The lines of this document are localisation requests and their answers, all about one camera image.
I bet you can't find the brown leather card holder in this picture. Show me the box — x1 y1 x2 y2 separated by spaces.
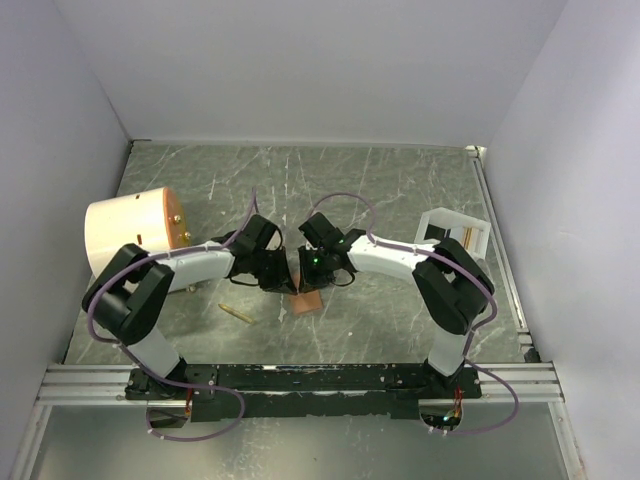
288 290 324 315

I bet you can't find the white card storage box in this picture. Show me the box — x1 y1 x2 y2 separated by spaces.
414 207 491 260

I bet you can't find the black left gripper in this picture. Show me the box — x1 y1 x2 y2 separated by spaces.
250 245 298 295

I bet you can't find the gold pencil stick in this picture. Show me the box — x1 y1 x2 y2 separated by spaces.
218 303 255 325

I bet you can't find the white cylinder toy with studs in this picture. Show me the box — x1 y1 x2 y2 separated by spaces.
84 187 191 277

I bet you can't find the stack of cards in box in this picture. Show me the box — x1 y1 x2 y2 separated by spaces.
462 227 484 251

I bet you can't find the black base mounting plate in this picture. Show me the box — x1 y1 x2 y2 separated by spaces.
125 363 481 422

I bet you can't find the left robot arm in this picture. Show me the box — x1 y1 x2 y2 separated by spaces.
82 214 296 399

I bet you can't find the black VIP card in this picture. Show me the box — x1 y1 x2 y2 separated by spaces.
424 224 448 241

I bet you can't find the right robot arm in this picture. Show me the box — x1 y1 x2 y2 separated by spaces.
298 212 495 398

